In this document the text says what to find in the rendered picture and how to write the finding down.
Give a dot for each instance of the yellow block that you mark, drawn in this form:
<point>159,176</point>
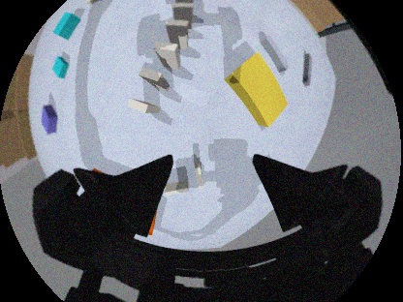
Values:
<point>258,89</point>

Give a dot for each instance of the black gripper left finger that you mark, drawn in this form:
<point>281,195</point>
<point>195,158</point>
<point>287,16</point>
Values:
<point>135,194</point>

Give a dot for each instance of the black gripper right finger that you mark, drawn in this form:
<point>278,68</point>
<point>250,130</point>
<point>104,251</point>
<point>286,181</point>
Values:
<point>293,191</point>

